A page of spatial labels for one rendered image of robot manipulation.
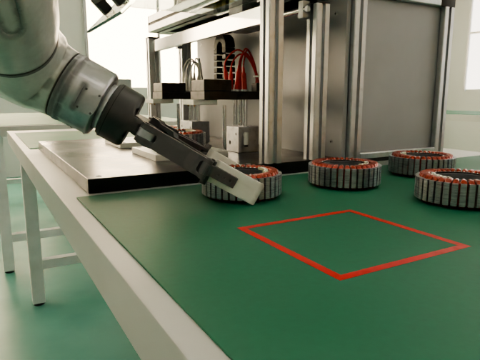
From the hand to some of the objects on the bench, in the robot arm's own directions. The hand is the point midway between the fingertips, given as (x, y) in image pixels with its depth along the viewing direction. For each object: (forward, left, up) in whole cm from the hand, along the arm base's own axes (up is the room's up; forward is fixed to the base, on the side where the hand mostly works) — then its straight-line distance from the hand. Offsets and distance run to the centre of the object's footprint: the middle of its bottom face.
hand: (240, 180), depth 63 cm
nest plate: (-10, +56, 0) cm, 56 cm away
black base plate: (-6, +44, -2) cm, 45 cm away
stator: (0, 0, -2) cm, 2 cm away
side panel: (+39, +22, -5) cm, 46 cm away
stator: (-4, +32, +1) cm, 32 cm away
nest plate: (-4, +32, 0) cm, 32 cm away
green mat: (+31, -13, -5) cm, 34 cm away
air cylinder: (+10, +36, -1) cm, 37 cm away
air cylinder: (+4, +59, 0) cm, 59 cm away
